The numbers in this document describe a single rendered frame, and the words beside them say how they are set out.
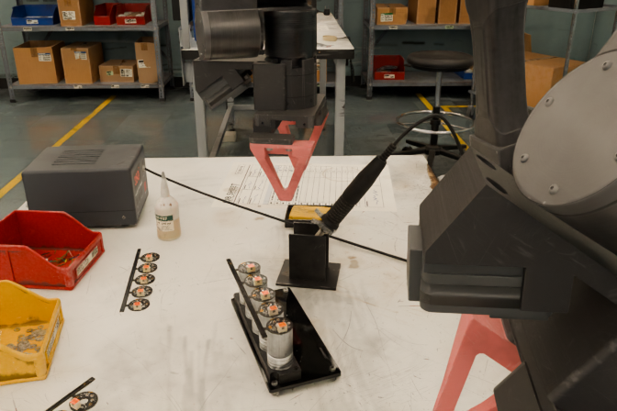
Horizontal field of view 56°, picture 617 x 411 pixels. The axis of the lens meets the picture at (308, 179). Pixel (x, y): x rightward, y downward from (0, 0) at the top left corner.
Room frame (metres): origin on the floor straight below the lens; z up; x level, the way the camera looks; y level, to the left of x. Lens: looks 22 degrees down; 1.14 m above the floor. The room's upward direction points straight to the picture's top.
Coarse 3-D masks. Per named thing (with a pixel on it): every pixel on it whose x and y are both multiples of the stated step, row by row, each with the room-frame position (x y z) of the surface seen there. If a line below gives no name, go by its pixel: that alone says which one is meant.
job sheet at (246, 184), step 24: (240, 168) 1.02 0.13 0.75; (288, 168) 1.02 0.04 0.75; (312, 168) 1.02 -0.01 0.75; (336, 168) 1.02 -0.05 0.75; (360, 168) 1.02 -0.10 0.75; (384, 168) 1.02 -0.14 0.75; (240, 192) 0.91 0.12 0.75; (264, 192) 0.91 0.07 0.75; (312, 192) 0.91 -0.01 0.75; (336, 192) 0.91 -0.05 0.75; (384, 192) 0.91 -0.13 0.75
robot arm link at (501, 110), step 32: (480, 0) 0.72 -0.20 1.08; (512, 0) 0.70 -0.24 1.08; (480, 32) 0.72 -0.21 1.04; (512, 32) 0.72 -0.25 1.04; (480, 64) 0.73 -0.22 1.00; (512, 64) 0.72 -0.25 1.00; (480, 96) 0.74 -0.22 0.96; (512, 96) 0.72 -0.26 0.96; (480, 128) 0.74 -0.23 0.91; (512, 128) 0.71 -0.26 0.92
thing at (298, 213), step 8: (288, 208) 0.83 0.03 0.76; (296, 208) 0.81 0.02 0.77; (304, 208) 0.81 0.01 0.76; (312, 208) 0.81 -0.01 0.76; (320, 208) 0.81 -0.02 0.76; (328, 208) 0.81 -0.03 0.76; (288, 216) 0.81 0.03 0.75; (296, 216) 0.79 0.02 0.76; (304, 216) 0.79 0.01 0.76; (312, 216) 0.79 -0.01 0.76; (288, 224) 0.78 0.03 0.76
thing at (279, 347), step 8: (272, 336) 0.44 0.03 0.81; (280, 336) 0.44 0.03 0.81; (288, 336) 0.44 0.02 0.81; (272, 344) 0.44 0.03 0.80; (280, 344) 0.44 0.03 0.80; (288, 344) 0.44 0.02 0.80; (272, 352) 0.44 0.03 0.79; (280, 352) 0.44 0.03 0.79; (288, 352) 0.44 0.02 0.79; (272, 360) 0.44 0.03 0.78; (280, 360) 0.44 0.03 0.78; (288, 360) 0.44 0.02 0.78; (272, 368) 0.44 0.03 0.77; (280, 368) 0.44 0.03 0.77
